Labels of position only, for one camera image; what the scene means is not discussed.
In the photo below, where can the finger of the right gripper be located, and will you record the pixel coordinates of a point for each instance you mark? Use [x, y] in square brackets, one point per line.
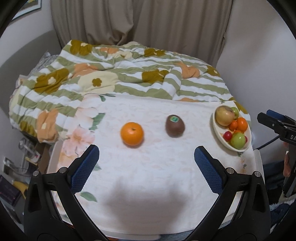
[276, 125]
[275, 115]

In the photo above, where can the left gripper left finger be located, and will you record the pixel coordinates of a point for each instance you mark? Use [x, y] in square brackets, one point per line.
[52, 211]

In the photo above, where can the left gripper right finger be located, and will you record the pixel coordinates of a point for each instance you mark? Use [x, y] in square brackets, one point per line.
[241, 211]

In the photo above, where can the large orange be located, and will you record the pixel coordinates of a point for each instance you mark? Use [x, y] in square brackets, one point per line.
[132, 134]
[242, 124]

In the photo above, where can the green apple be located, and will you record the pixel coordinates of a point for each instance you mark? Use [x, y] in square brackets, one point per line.
[238, 141]
[236, 112]

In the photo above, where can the large russet apple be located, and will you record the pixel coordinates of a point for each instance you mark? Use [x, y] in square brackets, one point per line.
[224, 115]

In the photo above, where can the cream cartoon plate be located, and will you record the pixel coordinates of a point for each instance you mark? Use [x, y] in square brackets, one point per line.
[220, 130]

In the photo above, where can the brown kiwi with sticker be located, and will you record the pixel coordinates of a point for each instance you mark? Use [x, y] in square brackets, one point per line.
[175, 126]

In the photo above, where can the person's hand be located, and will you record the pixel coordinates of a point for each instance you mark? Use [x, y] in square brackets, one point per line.
[287, 168]

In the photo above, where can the floral white tablecloth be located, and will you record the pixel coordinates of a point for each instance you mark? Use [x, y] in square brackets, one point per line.
[155, 188]

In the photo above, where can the beige curtain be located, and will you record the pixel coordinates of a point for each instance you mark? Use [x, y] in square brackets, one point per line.
[194, 28]

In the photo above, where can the striped floral blanket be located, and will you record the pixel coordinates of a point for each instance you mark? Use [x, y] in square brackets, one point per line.
[64, 91]

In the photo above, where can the grey sofa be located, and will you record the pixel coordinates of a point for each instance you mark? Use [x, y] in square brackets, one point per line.
[23, 61]

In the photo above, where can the framed houses picture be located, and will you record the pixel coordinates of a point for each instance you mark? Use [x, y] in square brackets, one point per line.
[29, 6]

